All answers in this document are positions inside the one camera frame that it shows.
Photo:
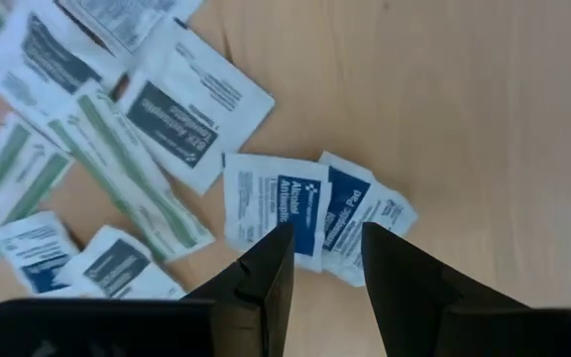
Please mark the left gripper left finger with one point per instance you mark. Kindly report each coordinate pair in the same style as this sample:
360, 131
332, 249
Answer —
261, 287

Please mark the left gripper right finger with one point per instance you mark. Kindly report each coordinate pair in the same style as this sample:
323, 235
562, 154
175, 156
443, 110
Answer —
404, 297

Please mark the white packet dark print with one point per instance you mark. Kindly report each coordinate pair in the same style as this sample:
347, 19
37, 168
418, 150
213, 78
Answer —
265, 193

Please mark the alcohol pad packet blue label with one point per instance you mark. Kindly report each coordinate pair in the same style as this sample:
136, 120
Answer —
355, 198

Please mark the white packet grey label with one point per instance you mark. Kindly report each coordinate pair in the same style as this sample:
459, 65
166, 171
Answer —
117, 268

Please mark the small packet blue label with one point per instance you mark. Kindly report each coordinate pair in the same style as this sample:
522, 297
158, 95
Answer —
33, 248

